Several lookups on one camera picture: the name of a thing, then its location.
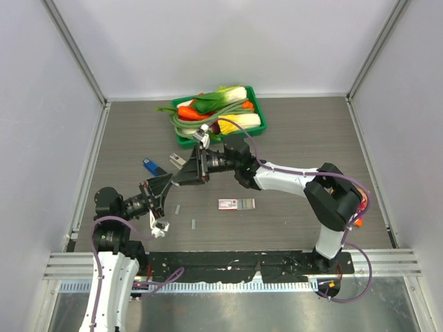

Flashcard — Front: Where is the orange carrot toy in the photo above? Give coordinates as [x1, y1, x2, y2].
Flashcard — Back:
[242, 100, 255, 112]
[177, 106, 211, 121]

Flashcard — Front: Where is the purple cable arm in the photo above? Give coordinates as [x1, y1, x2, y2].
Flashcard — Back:
[206, 117, 373, 304]
[86, 215, 186, 332]

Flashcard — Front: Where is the white radish toy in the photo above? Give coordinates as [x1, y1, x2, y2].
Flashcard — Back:
[174, 127, 198, 140]

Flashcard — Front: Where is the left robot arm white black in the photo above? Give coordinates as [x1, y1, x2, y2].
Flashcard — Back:
[80, 173, 173, 331]

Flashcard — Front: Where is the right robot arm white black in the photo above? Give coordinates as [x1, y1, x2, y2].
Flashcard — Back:
[173, 134, 363, 273]

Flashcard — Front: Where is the yellow napa cabbage toy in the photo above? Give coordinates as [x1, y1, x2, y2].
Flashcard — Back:
[217, 113, 261, 135]

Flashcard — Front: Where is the purple onion toy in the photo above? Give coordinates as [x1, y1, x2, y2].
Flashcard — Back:
[210, 122, 220, 135]

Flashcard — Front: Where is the blue stapler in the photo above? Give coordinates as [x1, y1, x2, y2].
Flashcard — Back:
[143, 158, 167, 177]

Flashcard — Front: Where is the green plastic tray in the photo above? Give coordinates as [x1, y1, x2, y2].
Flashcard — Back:
[167, 86, 267, 149]

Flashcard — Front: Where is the white cable duct rail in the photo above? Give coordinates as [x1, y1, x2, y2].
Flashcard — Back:
[58, 279, 318, 294]

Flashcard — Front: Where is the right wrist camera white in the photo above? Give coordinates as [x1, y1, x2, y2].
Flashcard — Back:
[192, 124, 210, 149]

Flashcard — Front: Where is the green long beans toy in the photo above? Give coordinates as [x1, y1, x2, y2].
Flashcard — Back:
[168, 100, 254, 128]

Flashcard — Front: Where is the beige stapler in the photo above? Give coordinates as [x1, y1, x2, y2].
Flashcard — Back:
[169, 153, 186, 169]

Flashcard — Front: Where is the white green napa cabbage toy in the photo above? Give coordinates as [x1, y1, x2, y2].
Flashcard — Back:
[201, 86, 247, 108]

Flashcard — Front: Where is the staple box red white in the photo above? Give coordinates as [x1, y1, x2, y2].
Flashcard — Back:
[218, 199, 255, 210]

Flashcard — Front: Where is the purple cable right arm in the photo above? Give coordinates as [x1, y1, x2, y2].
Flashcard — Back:
[206, 117, 373, 304]

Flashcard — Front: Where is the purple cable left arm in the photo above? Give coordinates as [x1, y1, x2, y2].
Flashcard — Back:
[86, 215, 186, 332]

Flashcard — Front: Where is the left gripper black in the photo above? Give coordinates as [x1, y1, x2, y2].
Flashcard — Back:
[117, 173, 174, 222]

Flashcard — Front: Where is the orange carrot toy right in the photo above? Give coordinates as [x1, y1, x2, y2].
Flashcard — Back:
[242, 100, 255, 112]

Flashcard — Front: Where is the Fox's candy bag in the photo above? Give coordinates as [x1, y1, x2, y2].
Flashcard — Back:
[354, 187, 368, 228]

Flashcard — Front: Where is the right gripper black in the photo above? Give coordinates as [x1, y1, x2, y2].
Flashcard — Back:
[174, 145, 239, 187]

